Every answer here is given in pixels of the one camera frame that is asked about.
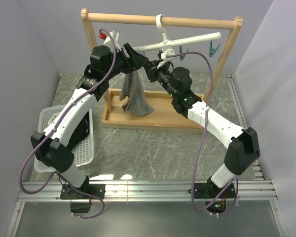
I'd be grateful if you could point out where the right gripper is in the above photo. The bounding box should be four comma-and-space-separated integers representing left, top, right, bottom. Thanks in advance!
143, 60, 178, 99

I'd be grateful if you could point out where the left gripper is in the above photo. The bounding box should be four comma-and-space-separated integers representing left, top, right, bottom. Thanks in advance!
105, 43, 149, 80

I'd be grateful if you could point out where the grey striped boxer underwear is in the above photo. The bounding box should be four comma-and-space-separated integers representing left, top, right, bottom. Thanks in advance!
119, 71, 154, 116

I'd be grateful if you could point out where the white plastic hanger bar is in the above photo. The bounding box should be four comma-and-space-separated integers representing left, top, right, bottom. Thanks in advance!
134, 14, 221, 52

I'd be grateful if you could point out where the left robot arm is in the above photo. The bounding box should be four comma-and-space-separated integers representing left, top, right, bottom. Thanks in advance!
31, 43, 148, 198

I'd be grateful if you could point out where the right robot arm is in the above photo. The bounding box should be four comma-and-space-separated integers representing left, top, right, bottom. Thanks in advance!
144, 60, 260, 198

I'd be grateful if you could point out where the black underwear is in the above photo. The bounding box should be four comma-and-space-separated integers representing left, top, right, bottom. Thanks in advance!
67, 112, 90, 150

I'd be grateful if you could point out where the wooden hanging rack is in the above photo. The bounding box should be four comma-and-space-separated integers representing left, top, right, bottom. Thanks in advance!
80, 8, 243, 134

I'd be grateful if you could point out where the light teal clothespin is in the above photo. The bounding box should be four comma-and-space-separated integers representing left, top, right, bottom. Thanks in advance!
209, 41, 221, 58

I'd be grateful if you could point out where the white cloth garment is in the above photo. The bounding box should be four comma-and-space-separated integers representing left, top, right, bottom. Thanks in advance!
47, 113, 59, 125

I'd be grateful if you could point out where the white plastic basket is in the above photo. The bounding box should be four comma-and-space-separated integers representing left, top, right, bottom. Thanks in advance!
34, 105, 94, 173

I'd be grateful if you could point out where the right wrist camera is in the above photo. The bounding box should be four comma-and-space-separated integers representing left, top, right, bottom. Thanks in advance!
157, 48, 175, 69

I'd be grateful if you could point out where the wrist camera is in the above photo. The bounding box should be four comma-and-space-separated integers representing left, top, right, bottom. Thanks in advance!
157, 48, 175, 69
99, 30, 121, 52

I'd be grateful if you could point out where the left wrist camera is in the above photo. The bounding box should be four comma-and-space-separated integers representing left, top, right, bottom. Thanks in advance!
99, 30, 121, 52

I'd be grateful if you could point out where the aluminium mounting rail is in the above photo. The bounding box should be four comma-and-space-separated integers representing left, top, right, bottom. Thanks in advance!
17, 180, 277, 202

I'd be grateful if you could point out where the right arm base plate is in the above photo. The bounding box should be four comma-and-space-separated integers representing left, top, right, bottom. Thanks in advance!
194, 183, 236, 199

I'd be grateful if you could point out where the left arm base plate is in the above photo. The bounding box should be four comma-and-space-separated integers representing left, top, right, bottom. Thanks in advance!
60, 184, 106, 200

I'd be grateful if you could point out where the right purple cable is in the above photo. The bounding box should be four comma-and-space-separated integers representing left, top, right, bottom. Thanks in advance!
162, 51, 239, 219

